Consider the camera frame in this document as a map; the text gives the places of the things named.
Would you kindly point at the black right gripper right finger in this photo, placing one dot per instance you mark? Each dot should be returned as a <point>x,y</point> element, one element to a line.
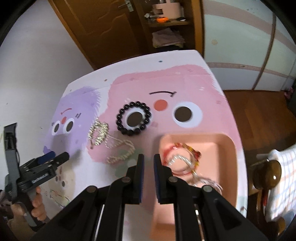
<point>164,188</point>

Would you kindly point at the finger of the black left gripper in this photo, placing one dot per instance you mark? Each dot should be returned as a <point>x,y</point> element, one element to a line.
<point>59,160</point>

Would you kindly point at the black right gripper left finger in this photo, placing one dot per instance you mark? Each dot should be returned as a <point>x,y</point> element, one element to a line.
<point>135,185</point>

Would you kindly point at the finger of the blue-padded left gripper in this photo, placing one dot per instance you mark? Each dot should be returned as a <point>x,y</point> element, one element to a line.
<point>46,157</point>

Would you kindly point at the person's left hand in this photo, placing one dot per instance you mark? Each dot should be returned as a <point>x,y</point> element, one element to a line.
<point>38,211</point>

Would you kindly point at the pink plastic tray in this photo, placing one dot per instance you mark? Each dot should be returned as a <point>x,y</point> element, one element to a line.
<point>202,159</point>

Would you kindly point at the white headband with pearl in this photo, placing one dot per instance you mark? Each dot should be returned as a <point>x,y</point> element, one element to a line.
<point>197,179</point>

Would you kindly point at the cartoon monster table mat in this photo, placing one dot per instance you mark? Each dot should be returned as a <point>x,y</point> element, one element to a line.
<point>141,99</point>

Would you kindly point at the round wooden bedpost knob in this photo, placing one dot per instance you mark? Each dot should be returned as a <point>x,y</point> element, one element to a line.
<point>267,175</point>

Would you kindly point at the white plaid bed blanket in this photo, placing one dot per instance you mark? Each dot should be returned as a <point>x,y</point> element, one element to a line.
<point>281,198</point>

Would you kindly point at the brown wooden door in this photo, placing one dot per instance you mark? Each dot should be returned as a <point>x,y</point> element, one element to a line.
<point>103,33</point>

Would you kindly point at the folded pink cloth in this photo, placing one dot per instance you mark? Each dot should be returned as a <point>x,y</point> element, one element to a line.
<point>167,37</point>

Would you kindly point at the wooden shelf unit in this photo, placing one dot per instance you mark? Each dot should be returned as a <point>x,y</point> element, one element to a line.
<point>191,28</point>

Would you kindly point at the orange small object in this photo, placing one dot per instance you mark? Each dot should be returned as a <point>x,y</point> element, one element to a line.
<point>162,20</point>

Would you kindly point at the white sliding wardrobe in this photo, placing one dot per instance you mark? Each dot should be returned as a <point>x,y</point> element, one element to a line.
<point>247,47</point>

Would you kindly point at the pink round storage box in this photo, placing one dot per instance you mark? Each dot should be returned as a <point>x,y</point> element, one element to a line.
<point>167,9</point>

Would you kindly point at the silver door handle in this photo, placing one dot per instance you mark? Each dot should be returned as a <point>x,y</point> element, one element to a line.
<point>127,4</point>

